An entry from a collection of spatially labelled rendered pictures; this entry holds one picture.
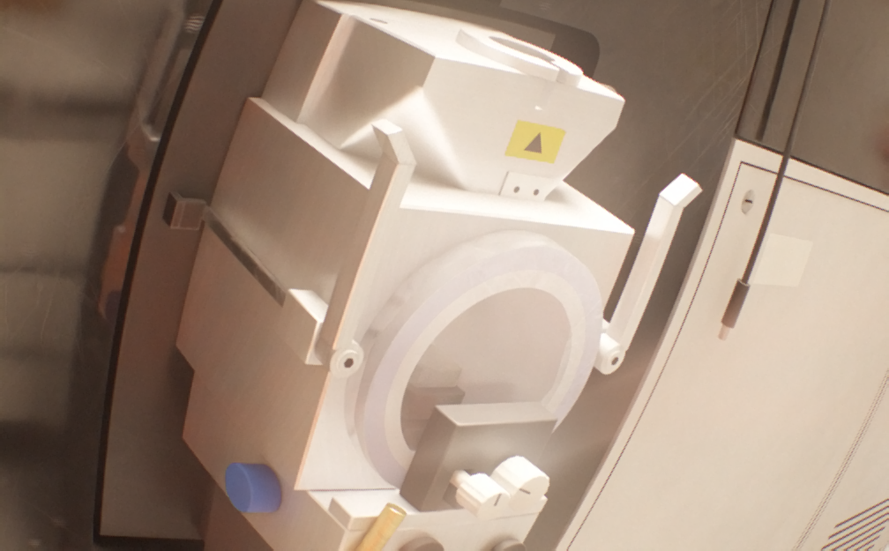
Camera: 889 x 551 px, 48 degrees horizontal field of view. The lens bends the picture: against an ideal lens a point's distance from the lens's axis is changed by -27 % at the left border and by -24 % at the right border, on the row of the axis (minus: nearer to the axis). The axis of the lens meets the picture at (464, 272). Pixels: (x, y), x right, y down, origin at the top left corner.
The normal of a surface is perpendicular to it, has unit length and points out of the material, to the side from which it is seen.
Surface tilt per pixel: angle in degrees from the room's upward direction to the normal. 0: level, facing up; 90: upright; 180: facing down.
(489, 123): 90
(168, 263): 90
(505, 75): 90
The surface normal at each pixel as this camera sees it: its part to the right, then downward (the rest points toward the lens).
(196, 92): 0.59, 0.45
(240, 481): -0.73, -0.04
